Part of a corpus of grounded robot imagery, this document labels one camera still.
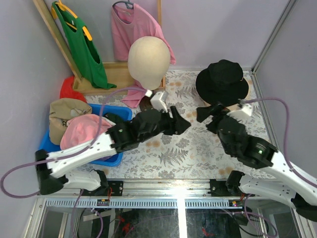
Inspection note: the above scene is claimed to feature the yellow hanger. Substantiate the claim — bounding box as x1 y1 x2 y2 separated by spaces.
51 0 93 41

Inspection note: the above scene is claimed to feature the pink t-shirt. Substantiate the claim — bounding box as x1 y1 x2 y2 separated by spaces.
111 3 176 108

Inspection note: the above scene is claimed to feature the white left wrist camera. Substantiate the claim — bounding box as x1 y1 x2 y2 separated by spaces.
145 90 168 113

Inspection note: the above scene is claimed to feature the beige cap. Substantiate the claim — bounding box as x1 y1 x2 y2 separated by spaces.
49 98 92 145

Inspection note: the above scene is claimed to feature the beige straw hat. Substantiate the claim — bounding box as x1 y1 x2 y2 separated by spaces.
198 88 249 109

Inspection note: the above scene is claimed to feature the red cloth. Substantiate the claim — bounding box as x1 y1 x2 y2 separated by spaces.
59 76 87 103

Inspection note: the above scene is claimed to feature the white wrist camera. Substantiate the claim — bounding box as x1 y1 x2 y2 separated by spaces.
238 99 253 118
145 90 168 113

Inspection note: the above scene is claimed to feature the aluminium mounting rail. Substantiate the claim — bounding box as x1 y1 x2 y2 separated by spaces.
41 179 241 209

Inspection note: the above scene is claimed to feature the beige mannequin head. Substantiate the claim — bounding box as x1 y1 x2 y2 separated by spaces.
127 36 170 90

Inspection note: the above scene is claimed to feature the floral table mat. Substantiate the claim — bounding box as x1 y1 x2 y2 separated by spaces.
77 71 273 179

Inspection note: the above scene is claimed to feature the dark round mannequin stand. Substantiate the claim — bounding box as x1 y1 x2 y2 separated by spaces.
139 97 153 112

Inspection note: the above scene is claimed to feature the aluminium corner post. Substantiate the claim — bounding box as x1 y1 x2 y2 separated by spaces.
251 0 298 74

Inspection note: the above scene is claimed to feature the wooden clothes rack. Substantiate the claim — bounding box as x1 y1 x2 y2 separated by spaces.
32 0 166 96

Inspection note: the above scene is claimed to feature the black bucket hat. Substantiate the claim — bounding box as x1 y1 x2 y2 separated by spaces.
196 59 249 93

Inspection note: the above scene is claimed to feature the pink bucket hat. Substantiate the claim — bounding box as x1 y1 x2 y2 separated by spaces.
60 114 115 150

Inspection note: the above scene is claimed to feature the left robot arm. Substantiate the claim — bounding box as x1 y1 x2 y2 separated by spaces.
35 106 191 196

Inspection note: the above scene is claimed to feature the blue-grey hanger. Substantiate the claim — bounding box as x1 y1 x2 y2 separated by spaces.
112 0 134 9

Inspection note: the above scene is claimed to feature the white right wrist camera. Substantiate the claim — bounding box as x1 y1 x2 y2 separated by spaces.
238 99 253 118

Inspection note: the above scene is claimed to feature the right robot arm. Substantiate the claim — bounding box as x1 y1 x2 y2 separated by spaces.
197 104 317 222

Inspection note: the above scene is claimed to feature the blue plastic bin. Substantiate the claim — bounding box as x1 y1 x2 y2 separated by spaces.
38 103 133 167

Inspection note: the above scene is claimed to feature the green tank top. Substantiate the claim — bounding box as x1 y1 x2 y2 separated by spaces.
51 1 116 89

